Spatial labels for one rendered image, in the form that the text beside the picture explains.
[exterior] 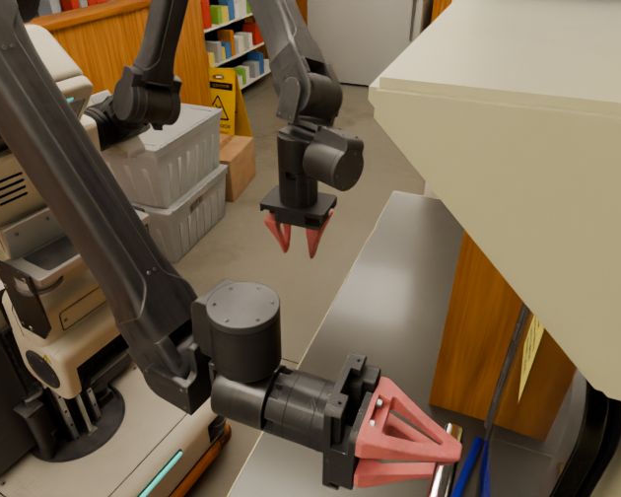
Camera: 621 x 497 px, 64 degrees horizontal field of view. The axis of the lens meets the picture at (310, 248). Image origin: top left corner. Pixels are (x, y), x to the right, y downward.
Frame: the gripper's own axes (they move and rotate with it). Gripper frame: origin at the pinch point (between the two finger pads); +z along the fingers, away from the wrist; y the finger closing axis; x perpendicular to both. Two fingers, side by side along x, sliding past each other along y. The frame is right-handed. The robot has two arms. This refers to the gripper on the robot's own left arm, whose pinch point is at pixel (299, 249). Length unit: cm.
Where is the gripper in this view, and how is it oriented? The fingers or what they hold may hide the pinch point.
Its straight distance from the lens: 79.6
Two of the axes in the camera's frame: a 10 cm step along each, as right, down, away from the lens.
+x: 3.6, -5.3, 7.7
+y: 9.3, 2.0, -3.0
